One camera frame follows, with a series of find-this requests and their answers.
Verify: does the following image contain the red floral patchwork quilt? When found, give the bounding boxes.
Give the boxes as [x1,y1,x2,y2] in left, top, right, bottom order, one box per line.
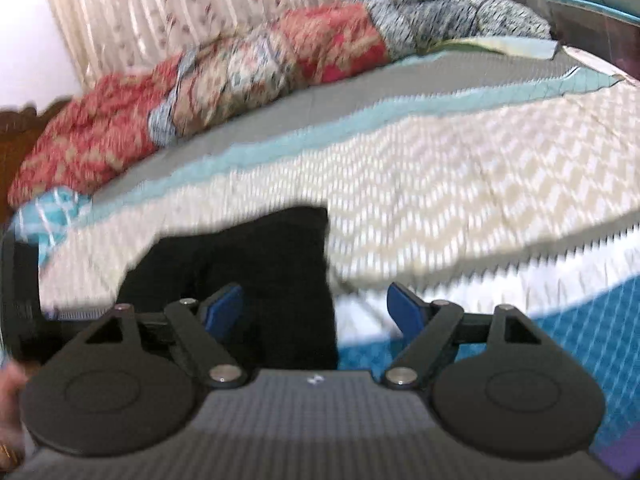
[9,0,553,208]

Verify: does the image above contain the dark wooden furniture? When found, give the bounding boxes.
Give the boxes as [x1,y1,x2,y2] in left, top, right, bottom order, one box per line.
[542,0,640,81]

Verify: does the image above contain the carved wooden headboard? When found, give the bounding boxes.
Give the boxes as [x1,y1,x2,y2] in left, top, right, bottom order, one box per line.
[0,98,73,223]

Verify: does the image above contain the black pants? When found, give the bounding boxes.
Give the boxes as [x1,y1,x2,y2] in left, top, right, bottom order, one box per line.
[116,206,342,372]

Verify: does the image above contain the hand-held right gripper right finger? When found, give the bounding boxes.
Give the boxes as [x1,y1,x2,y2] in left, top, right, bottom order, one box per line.
[382,282,543,389]

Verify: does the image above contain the chevron striped bedspread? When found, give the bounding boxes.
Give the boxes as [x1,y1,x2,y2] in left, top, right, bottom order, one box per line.
[10,52,640,480]

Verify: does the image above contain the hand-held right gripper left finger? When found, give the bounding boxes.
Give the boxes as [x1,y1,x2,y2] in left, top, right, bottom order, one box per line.
[85,282,251,389]

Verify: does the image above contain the floral pleated curtain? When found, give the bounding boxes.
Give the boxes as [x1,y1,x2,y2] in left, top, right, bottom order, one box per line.
[39,0,553,97]

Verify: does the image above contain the teal striped pillow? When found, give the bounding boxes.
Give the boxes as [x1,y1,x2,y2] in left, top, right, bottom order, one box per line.
[12,187,94,267]

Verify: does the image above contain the person's left hand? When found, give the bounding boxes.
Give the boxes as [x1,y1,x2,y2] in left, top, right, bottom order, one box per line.
[0,360,30,467]

